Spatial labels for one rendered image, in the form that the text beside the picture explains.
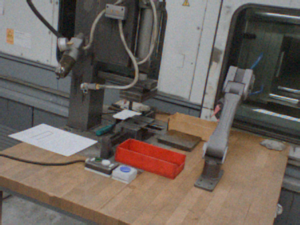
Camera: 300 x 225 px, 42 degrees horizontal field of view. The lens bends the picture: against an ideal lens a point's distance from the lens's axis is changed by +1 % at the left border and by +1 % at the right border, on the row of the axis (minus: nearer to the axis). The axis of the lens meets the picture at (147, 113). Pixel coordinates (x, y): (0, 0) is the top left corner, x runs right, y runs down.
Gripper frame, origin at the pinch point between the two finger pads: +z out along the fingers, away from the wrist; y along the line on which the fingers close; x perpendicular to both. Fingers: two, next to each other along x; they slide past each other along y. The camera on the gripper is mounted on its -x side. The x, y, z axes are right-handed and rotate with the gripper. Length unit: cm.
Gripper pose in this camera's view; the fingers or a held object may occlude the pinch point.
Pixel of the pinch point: (214, 118)
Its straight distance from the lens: 189.2
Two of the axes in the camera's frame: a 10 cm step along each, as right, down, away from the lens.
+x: -4.1, 2.3, -8.9
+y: -6.7, -7.4, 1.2
